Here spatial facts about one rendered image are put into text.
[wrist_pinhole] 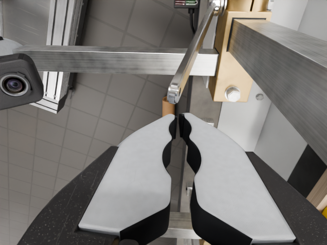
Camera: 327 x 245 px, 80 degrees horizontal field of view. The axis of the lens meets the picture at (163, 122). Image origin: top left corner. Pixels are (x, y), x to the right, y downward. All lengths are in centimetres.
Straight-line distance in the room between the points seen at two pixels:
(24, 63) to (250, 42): 21
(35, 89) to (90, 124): 127
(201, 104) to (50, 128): 133
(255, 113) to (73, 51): 51
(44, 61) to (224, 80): 25
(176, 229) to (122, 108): 107
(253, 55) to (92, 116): 133
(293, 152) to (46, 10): 102
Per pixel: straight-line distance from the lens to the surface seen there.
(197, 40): 17
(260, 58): 18
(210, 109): 50
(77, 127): 156
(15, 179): 230
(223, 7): 28
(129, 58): 28
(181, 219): 37
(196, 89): 47
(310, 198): 50
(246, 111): 63
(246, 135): 68
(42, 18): 108
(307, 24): 56
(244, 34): 22
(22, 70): 23
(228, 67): 28
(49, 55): 32
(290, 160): 56
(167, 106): 120
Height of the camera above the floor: 113
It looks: 56 degrees down
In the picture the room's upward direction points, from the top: 175 degrees counter-clockwise
